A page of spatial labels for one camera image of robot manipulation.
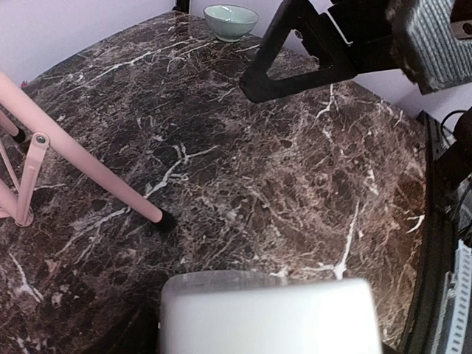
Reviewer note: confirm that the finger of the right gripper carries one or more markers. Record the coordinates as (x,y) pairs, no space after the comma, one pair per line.
(300,50)

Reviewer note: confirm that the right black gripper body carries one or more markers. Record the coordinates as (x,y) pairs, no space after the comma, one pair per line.
(364,25)

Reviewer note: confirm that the white metronome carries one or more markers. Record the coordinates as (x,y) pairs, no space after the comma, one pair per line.
(229,311)

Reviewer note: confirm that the pink perforated music stand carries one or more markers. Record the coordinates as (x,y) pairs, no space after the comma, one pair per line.
(48,134)

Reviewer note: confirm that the pale green ceramic bowl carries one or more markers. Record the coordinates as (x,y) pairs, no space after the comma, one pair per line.
(230,22)

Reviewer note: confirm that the black front rail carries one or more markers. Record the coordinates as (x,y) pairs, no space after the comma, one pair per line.
(438,243)

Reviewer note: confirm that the grey slotted cable duct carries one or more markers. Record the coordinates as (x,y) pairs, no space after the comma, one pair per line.
(457,302)

